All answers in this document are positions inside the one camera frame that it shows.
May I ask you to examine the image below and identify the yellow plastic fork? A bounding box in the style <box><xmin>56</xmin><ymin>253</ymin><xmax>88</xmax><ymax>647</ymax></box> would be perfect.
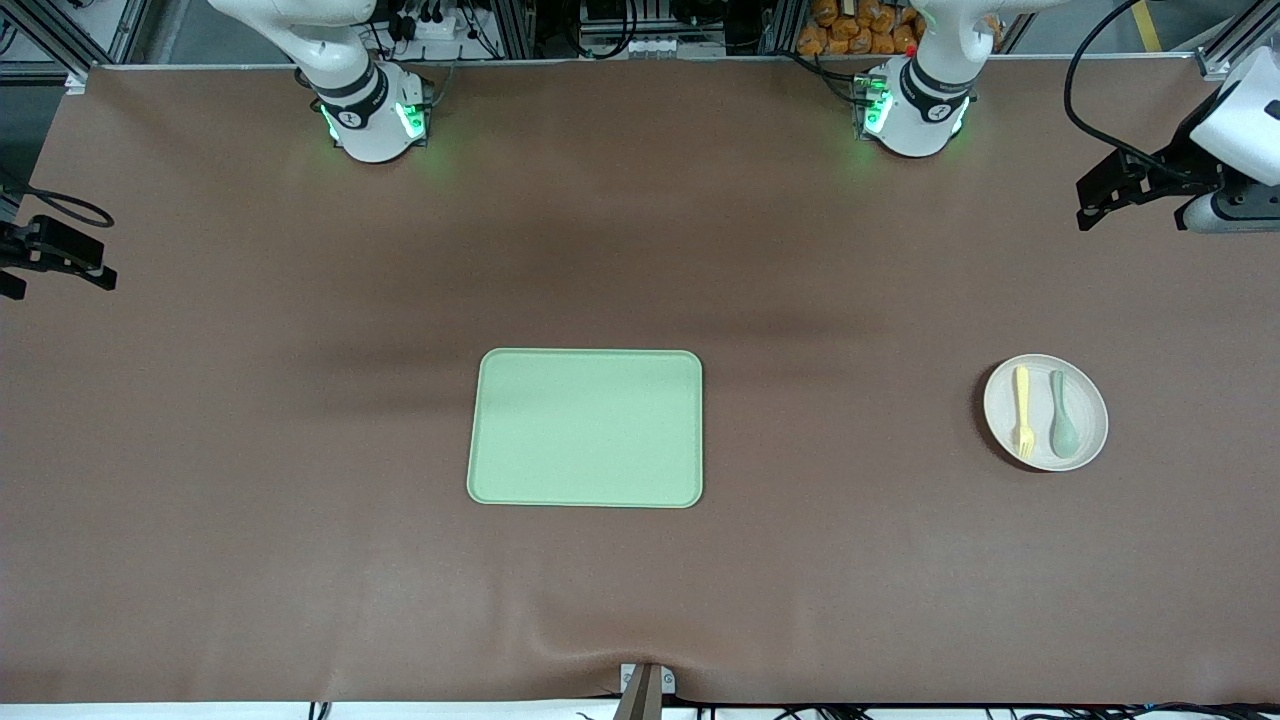
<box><xmin>1013</xmin><ymin>365</ymin><xmax>1037</xmax><ymax>461</ymax></box>

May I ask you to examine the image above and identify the beige round plate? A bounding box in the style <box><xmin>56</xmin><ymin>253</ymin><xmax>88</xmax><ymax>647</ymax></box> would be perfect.
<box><xmin>983</xmin><ymin>354</ymin><xmax>1109</xmax><ymax>472</ymax></box>

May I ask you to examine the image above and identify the green plastic spoon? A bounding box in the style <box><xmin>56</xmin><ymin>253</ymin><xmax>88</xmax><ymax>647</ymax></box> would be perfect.
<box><xmin>1047</xmin><ymin>370</ymin><xmax>1080</xmax><ymax>458</ymax></box>

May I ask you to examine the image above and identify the pile of orange buns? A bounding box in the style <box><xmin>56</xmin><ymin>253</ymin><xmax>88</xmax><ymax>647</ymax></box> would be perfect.
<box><xmin>797</xmin><ymin>0</ymin><xmax>926</xmax><ymax>56</ymax></box>

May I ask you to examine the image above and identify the brown table mat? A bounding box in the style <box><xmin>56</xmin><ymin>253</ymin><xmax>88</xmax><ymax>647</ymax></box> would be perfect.
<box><xmin>0</xmin><ymin>55</ymin><xmax>1280</xmax><ymax>706</ymax></box>

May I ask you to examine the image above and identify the white power strip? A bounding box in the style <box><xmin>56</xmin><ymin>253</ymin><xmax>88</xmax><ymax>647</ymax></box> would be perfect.
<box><xmin>385</xmin><ymin>12</ymin><xmax>461</xmax><ymax>43</ymax></box>

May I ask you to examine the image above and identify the white connector strip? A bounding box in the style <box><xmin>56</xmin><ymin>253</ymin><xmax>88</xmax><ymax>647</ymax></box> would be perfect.
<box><xmin>580</xmin><ymin>35</ymin><xmax>681</xmax><ymax>58</ymax></box>

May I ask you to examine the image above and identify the light green rectangular tray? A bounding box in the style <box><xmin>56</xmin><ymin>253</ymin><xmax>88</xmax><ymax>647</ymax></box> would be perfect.
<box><xmin>466</xmin><ymin>348</ymin><xmax>704</xmax><ymax>509</ymax></box>

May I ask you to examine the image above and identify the black left camera bracket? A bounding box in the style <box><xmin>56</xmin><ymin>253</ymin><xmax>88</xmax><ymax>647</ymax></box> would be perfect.
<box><xmin>1212</xmin><ymin>175</ymin><xmax>1280</xmax><ymax>213</ymax></box>

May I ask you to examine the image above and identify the aluminium frame strut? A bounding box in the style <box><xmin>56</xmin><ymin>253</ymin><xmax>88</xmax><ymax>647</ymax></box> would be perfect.
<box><xmin>1195</xmin><ymin>0</ymin><xmax>1280</xmax><ymax>81</ymax></box>
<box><xmin>15</xmin><ymin>0</ymin><xmax>96</xmax><ymax>91</ymax></box>
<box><xmin>500</xmin><ymin>0</ymin><xmax>536</xmax><ymax>59</ymax></box>
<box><xmin>765</xmin><ymin>0</ymin><xmax>806</xmax><ymax>56</ymax></box>

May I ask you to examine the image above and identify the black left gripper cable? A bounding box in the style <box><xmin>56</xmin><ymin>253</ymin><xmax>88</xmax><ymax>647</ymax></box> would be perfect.
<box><xmin>1063</xmin><ymin>0</ymin><xmax>1196</xmax><ymax>181</ymax></box>

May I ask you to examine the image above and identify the metal clamp bracket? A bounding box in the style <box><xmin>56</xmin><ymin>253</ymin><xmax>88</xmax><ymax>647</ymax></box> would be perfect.
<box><xmin>615</xmin><ymin>662</ymin><xmax>677</xmax><ymax>720</ymax></box>

